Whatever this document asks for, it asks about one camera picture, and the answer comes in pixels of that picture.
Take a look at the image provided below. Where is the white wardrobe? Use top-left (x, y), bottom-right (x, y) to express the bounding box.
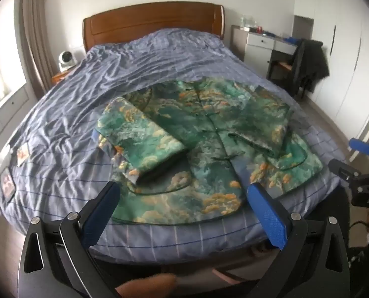
top-left (294, 0), bottom-right (369, 145)

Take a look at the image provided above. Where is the small orange white packet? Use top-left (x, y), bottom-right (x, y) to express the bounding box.
top-left (16, 144), bottom-right (30, 166)

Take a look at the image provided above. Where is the beige curtain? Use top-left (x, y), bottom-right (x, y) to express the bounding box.
top-left (15, 0), bottom-right (60, 91)

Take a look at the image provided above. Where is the dark red packet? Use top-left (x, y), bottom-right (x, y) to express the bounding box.
top-left (0, 168), bottom-right (16, 200)

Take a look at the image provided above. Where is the blue plaid duvet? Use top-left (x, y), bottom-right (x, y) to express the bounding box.
top-left (0, 28), bottom-right (349, 264)

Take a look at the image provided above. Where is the wooden chair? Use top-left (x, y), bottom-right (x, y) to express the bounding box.
top-left (276, 60), bottom-right (307, 98)

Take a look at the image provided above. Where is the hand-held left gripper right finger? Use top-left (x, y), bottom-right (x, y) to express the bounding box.
top-left (243, 182), bottom-right (351, 298)

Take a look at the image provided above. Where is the clear plastic bottle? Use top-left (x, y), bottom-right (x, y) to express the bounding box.
top-left (240, 15), bottom-right (254, 31)

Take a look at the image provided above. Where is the black jacket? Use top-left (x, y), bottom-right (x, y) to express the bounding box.
top-left (291, 39), bottom-right (330, 93)

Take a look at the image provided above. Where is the white desk with drawers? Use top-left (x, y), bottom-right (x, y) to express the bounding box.
top-left (231, 25), bottom-right (300, 79)

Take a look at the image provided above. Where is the white round camera device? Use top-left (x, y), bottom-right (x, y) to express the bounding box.
top-left (58, 50), bottom-right (77, 71)

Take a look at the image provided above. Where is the wooden nightstand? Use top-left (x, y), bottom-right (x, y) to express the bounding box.
top-left (51, 67), bottom-right (79, 84)

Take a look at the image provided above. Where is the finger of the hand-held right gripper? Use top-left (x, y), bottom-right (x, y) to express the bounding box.
top-left (348, 138), bottom-right (369, 156)
top-left (328, 158), bottom-right (364, 190)

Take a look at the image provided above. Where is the wooden bed headboard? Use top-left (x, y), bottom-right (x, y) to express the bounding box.
top-left (82, 1), bottom-right (225, 53)

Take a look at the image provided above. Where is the person's bare leg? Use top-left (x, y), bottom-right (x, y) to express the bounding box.
top-left (115, 274), bottom-right (179, 298)

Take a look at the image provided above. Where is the green printed padded jacket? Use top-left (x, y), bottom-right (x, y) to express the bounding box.
top-left (96, 79), bottom-right (325, 225)

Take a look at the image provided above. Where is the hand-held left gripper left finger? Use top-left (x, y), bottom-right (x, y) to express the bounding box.
top-left (17, 180), bottom-right (123, 298)

